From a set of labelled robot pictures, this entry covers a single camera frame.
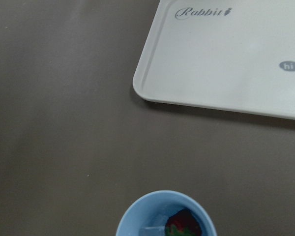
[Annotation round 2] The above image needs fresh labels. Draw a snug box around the light blue plastic cup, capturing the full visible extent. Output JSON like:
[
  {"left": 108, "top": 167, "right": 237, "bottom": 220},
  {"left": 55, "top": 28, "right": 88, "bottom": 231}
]
[{"left": 116, "top": 190, "right": 217, "bottom": 236}]

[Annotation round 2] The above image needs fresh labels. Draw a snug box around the red strawberry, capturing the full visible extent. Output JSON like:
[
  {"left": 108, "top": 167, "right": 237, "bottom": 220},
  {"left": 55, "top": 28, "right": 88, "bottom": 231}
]
[{"left": 165, "top": 209, "right": 203, "bottom": 236}]

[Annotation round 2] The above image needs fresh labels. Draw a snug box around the cream rabbit tray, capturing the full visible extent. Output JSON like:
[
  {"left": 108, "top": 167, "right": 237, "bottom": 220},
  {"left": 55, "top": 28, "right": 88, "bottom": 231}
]
[{"left": 133, "top": 0, "right": 295, "bottom": 119}]

